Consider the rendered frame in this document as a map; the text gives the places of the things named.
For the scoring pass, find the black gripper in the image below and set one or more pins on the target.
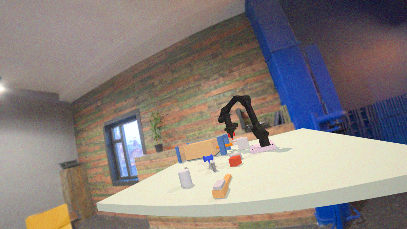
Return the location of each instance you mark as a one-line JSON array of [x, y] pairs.
[[229, 128]]

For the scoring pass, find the grey cylinder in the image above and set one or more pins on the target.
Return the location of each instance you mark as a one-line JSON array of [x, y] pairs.
[[185, 178]]

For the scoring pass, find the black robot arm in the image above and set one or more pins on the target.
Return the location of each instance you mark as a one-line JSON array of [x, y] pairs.
[[258, 130]]

